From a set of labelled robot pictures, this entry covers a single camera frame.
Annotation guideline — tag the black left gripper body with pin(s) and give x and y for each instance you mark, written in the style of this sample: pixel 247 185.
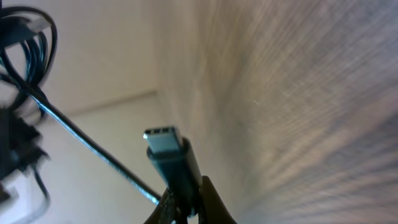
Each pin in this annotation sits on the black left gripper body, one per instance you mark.
pixel 20 149

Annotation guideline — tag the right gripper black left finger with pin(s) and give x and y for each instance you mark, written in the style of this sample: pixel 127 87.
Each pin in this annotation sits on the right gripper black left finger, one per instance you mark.
pixel 167 211

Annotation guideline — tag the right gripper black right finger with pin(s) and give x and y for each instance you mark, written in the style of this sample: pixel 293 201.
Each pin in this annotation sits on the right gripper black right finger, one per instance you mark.
pixel 213 210

